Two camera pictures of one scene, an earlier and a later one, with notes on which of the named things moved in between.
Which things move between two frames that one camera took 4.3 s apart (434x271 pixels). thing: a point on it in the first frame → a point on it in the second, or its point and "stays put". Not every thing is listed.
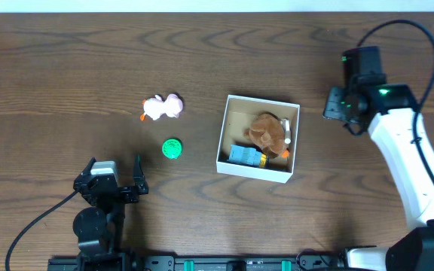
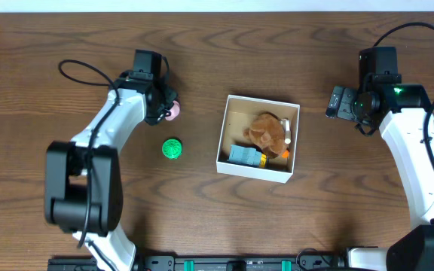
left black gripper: [117, 191] → [166, 104]
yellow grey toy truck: [247, 155] stays put
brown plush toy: [267, 132] stays put
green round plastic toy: [172, 148] stays put
